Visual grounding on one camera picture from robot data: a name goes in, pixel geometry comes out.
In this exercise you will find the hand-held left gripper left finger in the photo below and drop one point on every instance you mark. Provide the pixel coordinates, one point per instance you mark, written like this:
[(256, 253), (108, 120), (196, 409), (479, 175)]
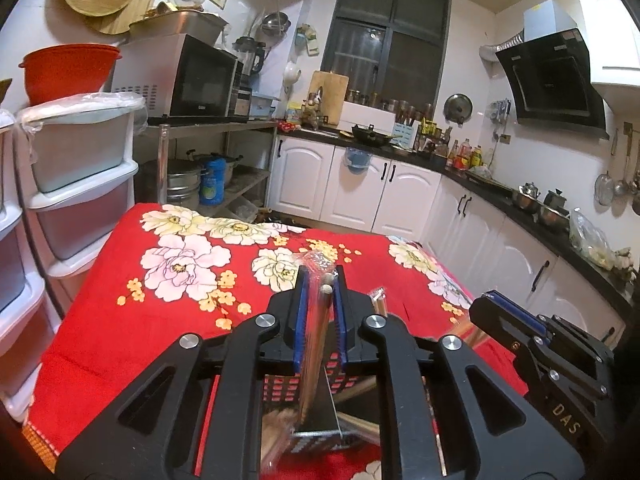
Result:
[(300, 320)]

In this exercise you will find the olive plastic utensil basket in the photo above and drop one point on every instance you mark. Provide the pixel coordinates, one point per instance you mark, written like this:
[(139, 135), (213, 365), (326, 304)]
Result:
[(325, 410)]

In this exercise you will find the steel pot lid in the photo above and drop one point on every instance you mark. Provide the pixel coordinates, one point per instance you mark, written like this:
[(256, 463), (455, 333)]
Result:
[(458, 109)]

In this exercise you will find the rectangular wooden cutting board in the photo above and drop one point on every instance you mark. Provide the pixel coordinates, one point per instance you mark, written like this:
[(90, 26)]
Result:
[(327, 90)]

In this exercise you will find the black range hood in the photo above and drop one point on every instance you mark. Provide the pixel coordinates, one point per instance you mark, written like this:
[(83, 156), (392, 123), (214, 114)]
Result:
[(555, 80)]

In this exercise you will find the steel rectangular pan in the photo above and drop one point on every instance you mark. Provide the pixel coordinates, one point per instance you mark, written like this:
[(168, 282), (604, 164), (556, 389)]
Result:
[(175, 25)]

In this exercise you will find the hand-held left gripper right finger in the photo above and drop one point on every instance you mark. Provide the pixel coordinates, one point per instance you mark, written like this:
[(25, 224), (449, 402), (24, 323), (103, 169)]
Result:
[(340, 325)]

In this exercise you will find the small steel pot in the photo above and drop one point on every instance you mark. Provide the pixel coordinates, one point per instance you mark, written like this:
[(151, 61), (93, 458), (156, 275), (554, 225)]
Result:
[(527, 196)]

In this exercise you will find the metal shelf rack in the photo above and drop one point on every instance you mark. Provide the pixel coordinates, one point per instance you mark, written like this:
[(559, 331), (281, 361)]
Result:
[(215, 127)]

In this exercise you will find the row of condiment bottles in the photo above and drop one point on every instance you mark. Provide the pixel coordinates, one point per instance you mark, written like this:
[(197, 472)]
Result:
[(465, 155)]

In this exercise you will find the blue utensil holder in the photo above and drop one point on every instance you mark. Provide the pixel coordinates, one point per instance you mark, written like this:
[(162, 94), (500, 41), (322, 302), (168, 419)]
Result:
[(406, 135)]

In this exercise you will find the white sink box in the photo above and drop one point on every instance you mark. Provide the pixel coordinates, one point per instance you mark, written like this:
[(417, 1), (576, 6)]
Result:
[(367, 116)]

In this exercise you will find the black wok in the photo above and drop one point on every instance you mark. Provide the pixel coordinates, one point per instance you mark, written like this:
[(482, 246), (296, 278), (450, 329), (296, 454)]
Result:
[(372, 135)]

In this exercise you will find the hanging metal strainer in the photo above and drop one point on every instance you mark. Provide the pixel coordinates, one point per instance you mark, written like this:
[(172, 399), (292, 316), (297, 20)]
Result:
[(604, 189)]

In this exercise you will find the white plastic drawer tower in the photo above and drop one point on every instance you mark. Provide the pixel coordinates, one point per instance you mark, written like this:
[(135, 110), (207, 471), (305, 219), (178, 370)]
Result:
[(15, 285), (80, 160)]

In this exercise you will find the white base cabinets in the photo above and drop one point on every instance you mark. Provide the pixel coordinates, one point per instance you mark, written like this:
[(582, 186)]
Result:
[(420, 195)]

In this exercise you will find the steel pot with lid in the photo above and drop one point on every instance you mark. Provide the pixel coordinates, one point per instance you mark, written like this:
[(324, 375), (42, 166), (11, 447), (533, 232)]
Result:
[(555, 207)]

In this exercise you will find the hanging metal ladle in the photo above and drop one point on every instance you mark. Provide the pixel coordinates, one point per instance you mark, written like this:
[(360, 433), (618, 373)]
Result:
[(621, 185)]

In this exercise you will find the clear plastic bag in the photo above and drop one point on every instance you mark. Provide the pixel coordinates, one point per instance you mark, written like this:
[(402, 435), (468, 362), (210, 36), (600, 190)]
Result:
[(590, 240)]

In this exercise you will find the blue hanging bin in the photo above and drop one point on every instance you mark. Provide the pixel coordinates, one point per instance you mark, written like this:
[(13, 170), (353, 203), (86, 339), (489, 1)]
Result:
[(357, 158)]

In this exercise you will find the dark framed window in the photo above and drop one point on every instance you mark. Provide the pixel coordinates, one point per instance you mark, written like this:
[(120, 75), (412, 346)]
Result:
[(385, 45)]

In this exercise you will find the steel steamer pot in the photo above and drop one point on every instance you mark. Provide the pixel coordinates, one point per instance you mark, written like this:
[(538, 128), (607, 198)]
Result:
[(182, 187)]

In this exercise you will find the hanging steel bowl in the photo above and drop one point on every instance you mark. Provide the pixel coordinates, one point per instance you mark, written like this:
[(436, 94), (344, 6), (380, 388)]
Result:
[(276, 22)]

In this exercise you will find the red floral tablecloth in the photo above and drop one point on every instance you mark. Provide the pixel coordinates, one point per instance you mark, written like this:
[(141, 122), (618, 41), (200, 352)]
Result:
[(125, 335)]

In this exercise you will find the white wall cabinet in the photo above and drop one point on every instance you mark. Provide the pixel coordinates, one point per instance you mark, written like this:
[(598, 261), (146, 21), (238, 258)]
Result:
[(612, 40)]

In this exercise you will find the black kitchen countertop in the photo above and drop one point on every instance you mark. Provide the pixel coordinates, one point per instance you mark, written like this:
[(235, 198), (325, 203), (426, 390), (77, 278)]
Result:
[(500, 195)]

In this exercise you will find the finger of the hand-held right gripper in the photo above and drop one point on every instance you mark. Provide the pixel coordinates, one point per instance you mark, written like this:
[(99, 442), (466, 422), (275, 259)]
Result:
[(500, 330), (515, 307)]

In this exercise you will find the blue canister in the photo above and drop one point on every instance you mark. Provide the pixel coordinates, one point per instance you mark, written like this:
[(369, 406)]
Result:
[(213, 182)]

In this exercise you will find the plastic-wrapped wooden chopsticks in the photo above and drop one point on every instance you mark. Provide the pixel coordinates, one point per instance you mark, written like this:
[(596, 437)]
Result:
[(470, 335), (378, 302), (320, 320)]

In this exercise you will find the silver microwave oven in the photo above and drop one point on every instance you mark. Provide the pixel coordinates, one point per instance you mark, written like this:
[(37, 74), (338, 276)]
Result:
[(175, 80)]

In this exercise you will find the silver exhaust duct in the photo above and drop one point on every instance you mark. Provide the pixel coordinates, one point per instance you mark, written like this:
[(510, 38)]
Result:
[(500, 45)]

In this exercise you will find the red plastic basin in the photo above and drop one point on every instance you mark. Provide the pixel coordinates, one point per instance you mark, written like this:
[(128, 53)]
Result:
[(65, 75)]

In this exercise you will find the black blender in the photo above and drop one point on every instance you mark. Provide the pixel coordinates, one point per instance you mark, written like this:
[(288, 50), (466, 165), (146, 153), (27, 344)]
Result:
[(250, 55)]

